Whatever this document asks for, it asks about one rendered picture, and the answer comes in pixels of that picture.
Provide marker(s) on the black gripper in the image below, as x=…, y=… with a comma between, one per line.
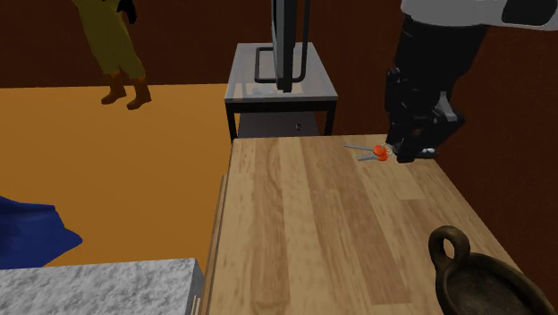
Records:
x=440, y=52

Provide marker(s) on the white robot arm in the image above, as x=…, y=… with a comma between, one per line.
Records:
x=453, y=11

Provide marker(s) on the grey side table with television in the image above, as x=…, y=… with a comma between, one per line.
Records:
x=283, y=94

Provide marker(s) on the light wooden table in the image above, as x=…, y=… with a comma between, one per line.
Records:
x=314, y=227

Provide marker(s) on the figure in yellow dress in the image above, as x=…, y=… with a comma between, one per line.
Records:
x=114, y=43

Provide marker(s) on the grey marbled robot stand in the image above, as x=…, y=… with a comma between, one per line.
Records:
x=96, y=288

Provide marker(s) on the blue cloth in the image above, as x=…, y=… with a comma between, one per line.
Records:
x=30, y=235

